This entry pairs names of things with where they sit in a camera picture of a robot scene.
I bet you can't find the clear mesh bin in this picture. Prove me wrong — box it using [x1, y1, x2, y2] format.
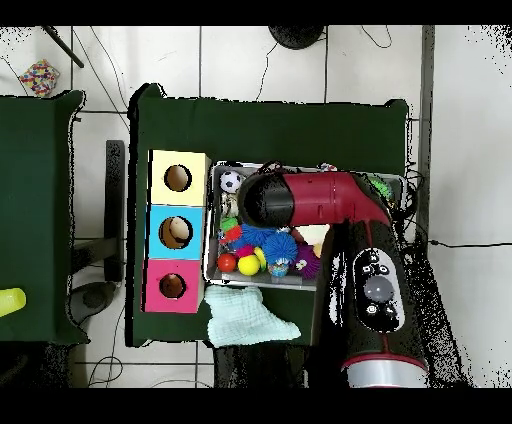
[204, 162, 405, 293]

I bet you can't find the wooden box with three holes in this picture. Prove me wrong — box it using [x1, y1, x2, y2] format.
[143, 149, 211, 314]

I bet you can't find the large blue spiky ball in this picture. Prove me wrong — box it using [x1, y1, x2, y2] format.
[239, 223, 276, 248]

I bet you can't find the small soccer ball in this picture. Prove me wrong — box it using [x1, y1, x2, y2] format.
[219, 170, 244, 195]

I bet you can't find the yellow-green ball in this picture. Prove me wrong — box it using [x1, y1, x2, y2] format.
[238, 254, 262, 277]

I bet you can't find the red ball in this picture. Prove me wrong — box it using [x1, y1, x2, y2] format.
[216, 253, 238, 273]

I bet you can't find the purple spiky ball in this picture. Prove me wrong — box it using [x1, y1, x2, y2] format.
[294, 243, 323, 280]

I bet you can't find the dark green tablecloth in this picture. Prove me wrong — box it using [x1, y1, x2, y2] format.
[0, 90, 85, 345]
[127, 83, 411, 347]

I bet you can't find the mint green cloth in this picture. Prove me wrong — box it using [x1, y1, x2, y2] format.
[206, 285, 302, 348]

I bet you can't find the green spiky ball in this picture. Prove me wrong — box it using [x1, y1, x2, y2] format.
[369, 177, 395, 201]

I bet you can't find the black chair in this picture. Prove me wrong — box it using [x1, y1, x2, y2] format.
[70, 139, 128, 321]

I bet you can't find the black round stand base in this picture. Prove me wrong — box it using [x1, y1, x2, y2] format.
[267, 25, 325, 49]

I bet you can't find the black rod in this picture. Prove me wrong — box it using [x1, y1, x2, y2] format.
[41, 26, 85, 69]

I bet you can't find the multicoloured patterned object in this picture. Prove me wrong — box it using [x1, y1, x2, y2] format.
[17, 58, 61, 98]

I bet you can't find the yellow cup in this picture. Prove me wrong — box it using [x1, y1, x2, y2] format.
[0, 287, 28, 319]

